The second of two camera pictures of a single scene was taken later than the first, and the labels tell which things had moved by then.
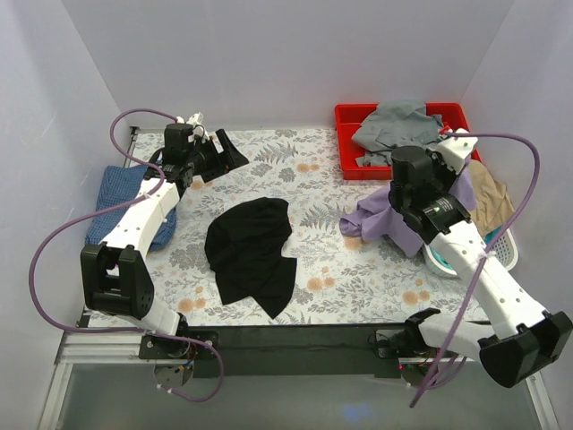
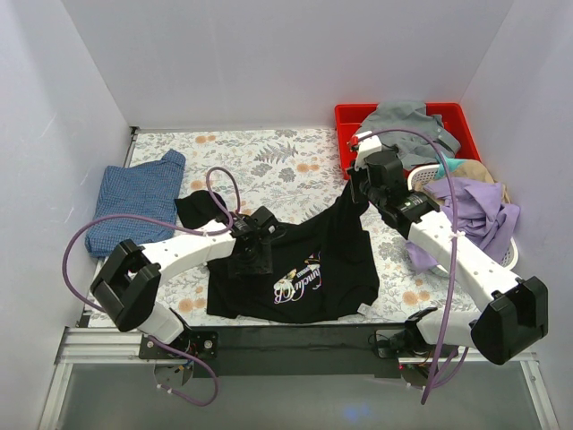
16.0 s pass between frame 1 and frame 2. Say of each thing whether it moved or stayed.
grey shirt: stayed
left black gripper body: moved
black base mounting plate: stayed
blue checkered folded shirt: stayed
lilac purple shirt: moved
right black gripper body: moved
